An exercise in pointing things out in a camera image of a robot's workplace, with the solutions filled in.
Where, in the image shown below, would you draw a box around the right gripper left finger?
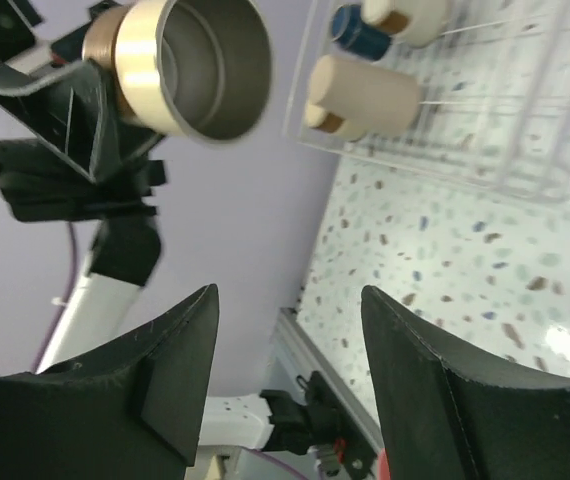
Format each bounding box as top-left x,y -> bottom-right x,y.
0,285 -> 219,479

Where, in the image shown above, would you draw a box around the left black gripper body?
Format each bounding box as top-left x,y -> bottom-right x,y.
0,119 -> 166,223

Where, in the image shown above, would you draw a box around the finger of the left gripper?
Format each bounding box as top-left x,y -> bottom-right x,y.
0,60 -> 123,183

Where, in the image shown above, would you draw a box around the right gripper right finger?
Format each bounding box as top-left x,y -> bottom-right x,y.
361,286 -> 570,479

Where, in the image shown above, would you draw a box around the blue cup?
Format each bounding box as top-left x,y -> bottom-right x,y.
329,3 -> 392,62

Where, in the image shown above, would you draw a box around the beige tall cup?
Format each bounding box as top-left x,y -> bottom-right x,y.
308,54 -> 423,137

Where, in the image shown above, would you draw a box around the steel cup with brown sleeve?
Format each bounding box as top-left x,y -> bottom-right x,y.
361,0 -> 453,48

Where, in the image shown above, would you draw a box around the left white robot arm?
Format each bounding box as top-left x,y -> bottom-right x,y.
0,61 -> 274,479

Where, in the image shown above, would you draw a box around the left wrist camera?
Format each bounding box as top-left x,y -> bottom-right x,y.
0,0 -> 46,66

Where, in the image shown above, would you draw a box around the aluminium rail frame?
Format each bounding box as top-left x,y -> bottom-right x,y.
272,308 -> 384,452

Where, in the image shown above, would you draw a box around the white wire dish rack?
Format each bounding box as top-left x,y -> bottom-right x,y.
284,1 -> 570,203

